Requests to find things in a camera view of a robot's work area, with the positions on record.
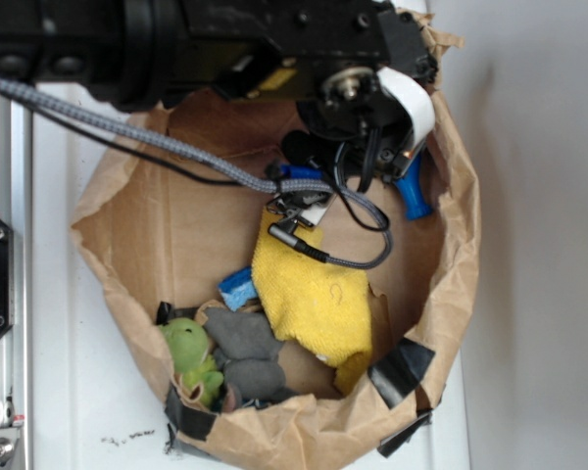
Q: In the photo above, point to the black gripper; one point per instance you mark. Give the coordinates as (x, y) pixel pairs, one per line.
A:
(356, 71)

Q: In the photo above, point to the blue plastic bottle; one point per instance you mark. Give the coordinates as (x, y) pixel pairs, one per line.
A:
(409, 187)

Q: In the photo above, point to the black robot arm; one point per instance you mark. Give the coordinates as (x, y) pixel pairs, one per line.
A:
(131, 54)

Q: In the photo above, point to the yellow cloth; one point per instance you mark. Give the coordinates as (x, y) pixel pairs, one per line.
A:
(323, 307)

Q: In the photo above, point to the blue sponge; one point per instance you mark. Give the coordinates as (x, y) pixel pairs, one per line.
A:
(238, 288)

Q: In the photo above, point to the brown paper bag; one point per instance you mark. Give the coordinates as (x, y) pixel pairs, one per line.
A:
(153, 236)

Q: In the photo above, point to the grey plush toy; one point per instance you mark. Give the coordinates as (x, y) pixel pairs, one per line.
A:
(247, 354)

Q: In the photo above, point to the green plush toy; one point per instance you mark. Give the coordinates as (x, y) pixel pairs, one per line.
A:
(194, 367)

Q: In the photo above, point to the white tray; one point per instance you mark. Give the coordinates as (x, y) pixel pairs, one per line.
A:
(90, 408)

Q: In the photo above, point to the aluminium frame rail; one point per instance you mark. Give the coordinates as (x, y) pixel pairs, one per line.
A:
(15, 211)

